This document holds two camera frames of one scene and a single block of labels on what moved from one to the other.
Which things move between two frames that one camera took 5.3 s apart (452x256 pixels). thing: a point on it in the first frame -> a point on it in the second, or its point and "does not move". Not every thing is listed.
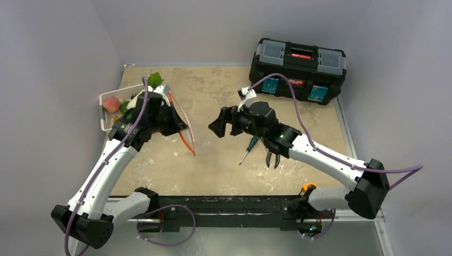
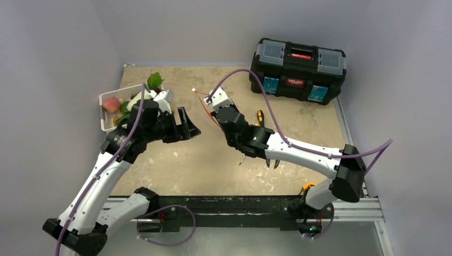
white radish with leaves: x=154 y=80 does not move
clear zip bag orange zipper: x=186 y=134 -> x=197 y=92
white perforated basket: x=123 y=95 does not move
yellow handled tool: x=305 y=186 does not move
